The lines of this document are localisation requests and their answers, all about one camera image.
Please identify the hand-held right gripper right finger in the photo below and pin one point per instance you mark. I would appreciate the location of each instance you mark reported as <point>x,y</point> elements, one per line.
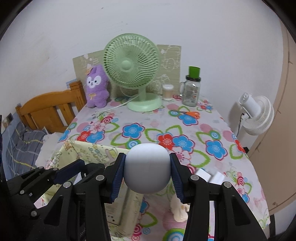
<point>176,179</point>

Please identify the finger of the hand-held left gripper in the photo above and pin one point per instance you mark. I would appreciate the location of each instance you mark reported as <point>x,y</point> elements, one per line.
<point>69,172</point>
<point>92,170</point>

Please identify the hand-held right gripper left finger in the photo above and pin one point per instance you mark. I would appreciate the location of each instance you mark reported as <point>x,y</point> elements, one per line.
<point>118,179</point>

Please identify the yellow fabric storage box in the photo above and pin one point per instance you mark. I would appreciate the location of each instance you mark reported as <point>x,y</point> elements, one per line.
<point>97,148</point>

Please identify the white egg-shaped case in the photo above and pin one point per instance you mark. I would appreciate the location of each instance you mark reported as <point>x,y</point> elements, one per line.
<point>145,166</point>

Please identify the white printed box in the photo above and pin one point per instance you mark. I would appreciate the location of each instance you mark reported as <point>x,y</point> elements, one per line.
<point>113,213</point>

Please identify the plain white charger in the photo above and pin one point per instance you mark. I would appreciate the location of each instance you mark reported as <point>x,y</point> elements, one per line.
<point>217,178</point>

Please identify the white cloth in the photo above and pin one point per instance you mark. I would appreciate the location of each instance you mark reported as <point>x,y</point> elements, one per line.
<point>50,141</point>

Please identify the grey plaid blanket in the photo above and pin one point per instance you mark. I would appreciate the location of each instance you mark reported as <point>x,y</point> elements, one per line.
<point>20,143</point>

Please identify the wooden bed headboard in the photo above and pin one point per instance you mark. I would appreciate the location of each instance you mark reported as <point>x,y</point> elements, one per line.
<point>46,104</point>

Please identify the purple plush bunny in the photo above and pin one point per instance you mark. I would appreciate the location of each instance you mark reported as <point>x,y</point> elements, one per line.
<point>96,92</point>

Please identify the clear cotton swab jar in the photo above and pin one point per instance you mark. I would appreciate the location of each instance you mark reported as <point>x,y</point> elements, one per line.
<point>167,92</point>

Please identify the glass mug with green lid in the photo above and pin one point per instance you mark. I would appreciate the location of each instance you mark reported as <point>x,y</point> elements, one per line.
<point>192,92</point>

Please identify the white floor fan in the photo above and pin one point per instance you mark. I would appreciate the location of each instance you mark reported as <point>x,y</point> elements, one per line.
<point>259,115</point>

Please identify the green desk fan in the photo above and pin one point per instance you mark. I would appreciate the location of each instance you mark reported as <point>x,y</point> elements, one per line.
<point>129,64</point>

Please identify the beige door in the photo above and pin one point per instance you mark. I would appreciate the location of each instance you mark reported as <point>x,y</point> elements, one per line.
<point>284,139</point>

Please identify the beige printed board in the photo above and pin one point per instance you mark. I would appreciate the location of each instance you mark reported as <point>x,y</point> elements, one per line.
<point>168,60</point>

